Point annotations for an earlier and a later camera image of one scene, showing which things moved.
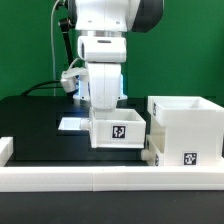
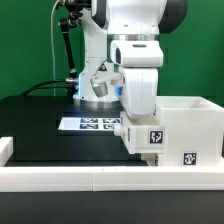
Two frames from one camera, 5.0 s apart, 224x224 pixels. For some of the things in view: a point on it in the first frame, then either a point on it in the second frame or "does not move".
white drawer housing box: x=194 y=129 does not move
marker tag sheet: x=74 y=123 does not move
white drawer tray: x=122 y=128 to x=143 y=135
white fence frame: x=22 y=178 does not move
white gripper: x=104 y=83 to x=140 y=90
